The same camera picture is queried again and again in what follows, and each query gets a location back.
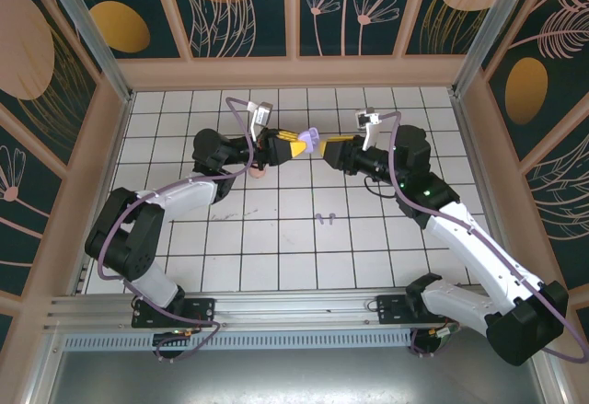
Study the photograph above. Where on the purple earbud charging case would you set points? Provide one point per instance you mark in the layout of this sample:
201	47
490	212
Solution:
309	139

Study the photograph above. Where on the pink earbud charging case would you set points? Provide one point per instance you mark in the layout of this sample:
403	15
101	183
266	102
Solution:
258	174

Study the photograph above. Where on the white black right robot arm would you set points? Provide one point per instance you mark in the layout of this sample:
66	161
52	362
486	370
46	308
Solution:
469	247

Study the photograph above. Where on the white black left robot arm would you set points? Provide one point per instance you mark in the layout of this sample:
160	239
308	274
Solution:
184	192

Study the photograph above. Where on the aluminium table edge strip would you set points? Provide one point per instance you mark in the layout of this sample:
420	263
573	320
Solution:
117	146
466	146

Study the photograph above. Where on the green circuit board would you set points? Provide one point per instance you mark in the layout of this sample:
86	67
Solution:
450	328

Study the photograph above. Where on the grey metal sheet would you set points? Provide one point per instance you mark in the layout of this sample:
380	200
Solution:
294	376

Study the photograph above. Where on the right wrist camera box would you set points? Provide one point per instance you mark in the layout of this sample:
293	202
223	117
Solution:
363	118

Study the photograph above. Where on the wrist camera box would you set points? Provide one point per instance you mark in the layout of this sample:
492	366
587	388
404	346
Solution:
263	113
363	118

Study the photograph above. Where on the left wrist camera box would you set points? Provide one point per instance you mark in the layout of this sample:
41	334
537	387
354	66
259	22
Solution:
263	113

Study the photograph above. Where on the aluminium corner post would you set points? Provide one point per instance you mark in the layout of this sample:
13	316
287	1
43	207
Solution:
490	31
92	31

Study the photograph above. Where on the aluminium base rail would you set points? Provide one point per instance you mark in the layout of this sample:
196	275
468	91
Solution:
285	312

